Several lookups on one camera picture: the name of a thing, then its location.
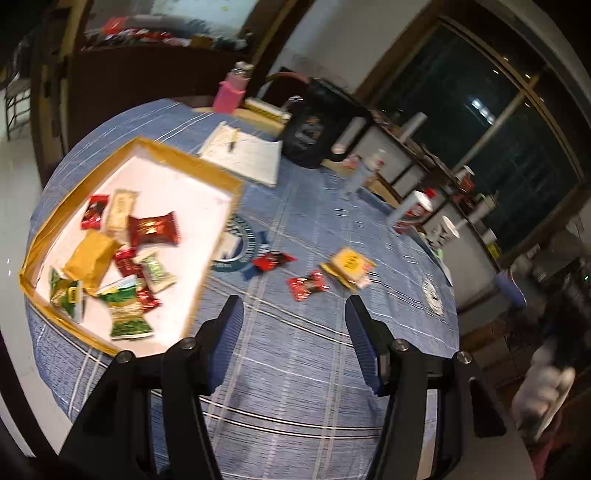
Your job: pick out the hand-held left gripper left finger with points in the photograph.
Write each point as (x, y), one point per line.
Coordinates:
(221, 341)

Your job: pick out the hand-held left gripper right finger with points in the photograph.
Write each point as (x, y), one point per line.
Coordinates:
(364, 341)

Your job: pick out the yellow cracker packet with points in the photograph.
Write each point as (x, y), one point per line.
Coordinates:
(348, 265)

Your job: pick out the small red candy packet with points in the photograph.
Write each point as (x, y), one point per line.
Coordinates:
(272, 261)
(307, 286)
(94, 212)
(124, 261)
(147, 300)

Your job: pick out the white and green snack packet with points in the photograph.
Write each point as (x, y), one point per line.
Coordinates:
(157, 272)

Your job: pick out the large red snack packet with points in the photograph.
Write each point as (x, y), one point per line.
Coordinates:
(152, 228)

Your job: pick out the gold rimmed white tray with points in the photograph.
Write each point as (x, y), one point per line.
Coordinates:
(180, 194)

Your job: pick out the gold snack packet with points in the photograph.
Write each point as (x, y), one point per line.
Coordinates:
(90, 261)

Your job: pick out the green and yellow snack packet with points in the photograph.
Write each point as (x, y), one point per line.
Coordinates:
(67, 295)

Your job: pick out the beige snack packet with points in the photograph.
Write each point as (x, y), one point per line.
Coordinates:
(121, 210)

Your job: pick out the person's right hand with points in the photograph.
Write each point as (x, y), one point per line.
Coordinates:
(545, 387)

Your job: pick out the blue plastic container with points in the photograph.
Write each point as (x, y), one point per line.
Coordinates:
(512, 286)

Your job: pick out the floral paper cup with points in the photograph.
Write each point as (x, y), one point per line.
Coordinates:
(443, 233)

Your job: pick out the white liquor bottle red label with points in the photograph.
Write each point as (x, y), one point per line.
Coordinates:
(411, 210)

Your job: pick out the blue checked tablecloth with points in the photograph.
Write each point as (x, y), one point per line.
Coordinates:
(286, 207)

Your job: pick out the white plastic bottle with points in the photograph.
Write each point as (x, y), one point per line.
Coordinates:
(362, 175)

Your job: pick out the white spray bottle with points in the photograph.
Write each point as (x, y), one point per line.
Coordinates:
(464, 177)

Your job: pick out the white notebook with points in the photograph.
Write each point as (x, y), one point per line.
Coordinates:
(249, 154)

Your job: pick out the white cylindrical container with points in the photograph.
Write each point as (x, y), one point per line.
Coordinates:
(348, 136)

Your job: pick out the black bag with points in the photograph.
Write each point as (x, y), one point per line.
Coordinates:
(309, 134)

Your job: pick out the yellow striped box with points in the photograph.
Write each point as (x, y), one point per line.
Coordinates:
(265, 110)

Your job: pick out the pink water bottle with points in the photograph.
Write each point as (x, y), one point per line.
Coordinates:
(228, 94)

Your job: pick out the wooden cabinet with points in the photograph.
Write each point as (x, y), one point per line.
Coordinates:
(138, 74)

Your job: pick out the metal frame chair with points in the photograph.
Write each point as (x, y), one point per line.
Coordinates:
(16, 99)

